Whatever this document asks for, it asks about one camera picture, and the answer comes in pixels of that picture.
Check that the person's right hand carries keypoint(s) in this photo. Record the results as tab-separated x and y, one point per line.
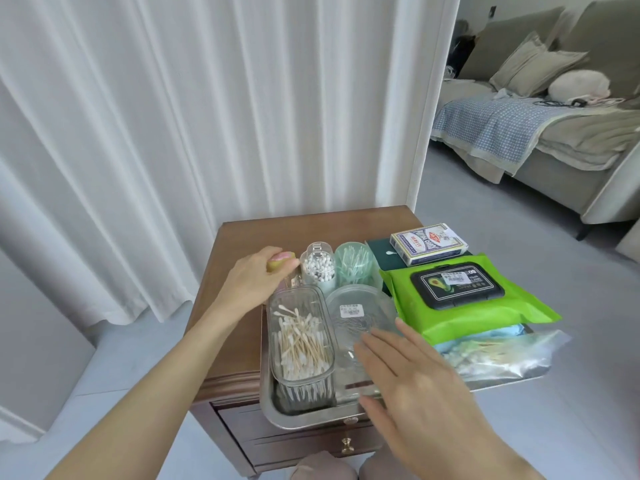
430	394

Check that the person's left hand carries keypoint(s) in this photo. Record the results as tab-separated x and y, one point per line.
245	287

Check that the person's right middle finger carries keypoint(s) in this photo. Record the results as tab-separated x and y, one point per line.
390	348

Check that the person's left fingers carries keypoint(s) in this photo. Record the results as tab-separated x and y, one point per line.
277	250

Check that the person's right thumb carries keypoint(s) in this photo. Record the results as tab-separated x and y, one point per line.
377	405

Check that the small green pink sponge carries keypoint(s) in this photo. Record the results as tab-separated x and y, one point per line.
285	260

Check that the person's right forearm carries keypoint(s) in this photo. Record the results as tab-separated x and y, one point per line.
492	464

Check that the person's left forearm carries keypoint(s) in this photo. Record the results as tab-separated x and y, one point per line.
150	389

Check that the brown wooden side table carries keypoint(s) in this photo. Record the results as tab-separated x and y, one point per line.
240	244

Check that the bundle of white cotton swabs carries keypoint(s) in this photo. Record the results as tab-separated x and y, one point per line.
319	267

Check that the clear round swab jar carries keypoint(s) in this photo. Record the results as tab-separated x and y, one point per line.
318	277

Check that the clear rectangular swab container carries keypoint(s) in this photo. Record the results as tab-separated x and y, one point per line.
299	294

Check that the silver metal tray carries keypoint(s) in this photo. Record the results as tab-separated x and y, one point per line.
305	419

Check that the green round swab jar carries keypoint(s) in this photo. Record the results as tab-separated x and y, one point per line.
356	277

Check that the bundle of green cotton swabs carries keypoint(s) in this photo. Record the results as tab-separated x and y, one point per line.
356	262

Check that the green wet wipes pack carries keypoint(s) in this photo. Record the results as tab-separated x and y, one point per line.
470	314

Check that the bundle of wooden cotton swabs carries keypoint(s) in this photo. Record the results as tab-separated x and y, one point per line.
302	344

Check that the light blue flat packet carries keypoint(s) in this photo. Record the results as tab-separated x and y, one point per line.
480	334

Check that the dark green flat box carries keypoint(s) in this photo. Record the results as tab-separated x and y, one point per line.
380	252

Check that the blue white playing card box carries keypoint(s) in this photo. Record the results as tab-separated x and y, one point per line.
430	244

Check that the clear plastic zip bag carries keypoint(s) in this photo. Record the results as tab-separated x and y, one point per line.
510	357

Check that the white pleated curtain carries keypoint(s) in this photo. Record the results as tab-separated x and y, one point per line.
200	119

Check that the grey beige sofa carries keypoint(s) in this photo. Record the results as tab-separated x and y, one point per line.
565	189

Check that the blue checkered blanket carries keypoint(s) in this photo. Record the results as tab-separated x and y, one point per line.
490	129

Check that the black bag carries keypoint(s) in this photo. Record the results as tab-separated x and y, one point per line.
462	57

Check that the beige folded blanket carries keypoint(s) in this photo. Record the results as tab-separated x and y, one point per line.
590	137

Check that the beige sofa cushion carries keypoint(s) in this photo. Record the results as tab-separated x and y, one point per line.
542	69
520	54

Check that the white fluffy plush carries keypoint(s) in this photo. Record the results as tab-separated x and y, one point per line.
580	85

